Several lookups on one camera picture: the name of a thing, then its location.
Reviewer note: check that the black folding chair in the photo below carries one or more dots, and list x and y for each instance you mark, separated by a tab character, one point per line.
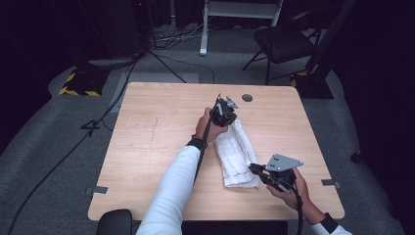
284	44

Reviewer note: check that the black equipment tower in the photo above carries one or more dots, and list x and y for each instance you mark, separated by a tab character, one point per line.
114	29

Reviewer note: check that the white towel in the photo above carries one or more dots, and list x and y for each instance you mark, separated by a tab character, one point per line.
236	156

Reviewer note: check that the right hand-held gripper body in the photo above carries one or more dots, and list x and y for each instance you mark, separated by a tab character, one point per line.
282	163

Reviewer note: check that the black slanted stand pole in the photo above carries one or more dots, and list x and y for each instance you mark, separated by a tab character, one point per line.
329	36

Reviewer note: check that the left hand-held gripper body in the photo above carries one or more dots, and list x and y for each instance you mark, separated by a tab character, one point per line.
223	116

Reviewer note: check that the person's right hand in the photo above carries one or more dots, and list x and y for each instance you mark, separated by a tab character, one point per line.
301	199

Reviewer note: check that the black yellow-striped stand base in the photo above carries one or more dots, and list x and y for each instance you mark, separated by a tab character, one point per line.
314	88
84	83

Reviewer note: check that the small black floor object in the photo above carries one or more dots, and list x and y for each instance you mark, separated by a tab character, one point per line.
356	157

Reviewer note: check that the person's left hand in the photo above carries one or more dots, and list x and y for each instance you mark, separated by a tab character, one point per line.
204	127

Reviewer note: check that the grey tape marker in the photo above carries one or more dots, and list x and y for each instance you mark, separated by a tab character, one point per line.
331	183
97	190

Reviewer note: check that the white desk frame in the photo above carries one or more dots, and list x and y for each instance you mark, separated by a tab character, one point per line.
204	32

